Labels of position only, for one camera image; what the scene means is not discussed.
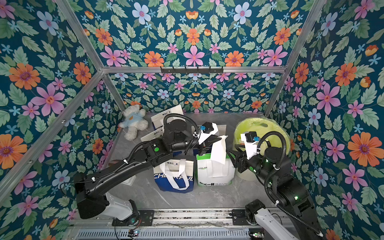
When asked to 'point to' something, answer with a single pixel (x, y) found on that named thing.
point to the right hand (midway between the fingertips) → (234, 144)
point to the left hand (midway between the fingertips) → (221, 137)
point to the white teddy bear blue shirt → (134, 115)
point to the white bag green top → (210, 173)
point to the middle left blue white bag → (155, 134)
